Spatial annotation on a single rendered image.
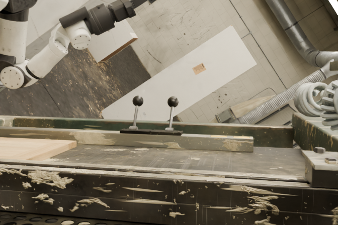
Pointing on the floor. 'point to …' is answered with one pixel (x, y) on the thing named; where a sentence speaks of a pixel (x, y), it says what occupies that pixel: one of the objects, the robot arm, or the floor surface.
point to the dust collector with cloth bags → (239, 111)
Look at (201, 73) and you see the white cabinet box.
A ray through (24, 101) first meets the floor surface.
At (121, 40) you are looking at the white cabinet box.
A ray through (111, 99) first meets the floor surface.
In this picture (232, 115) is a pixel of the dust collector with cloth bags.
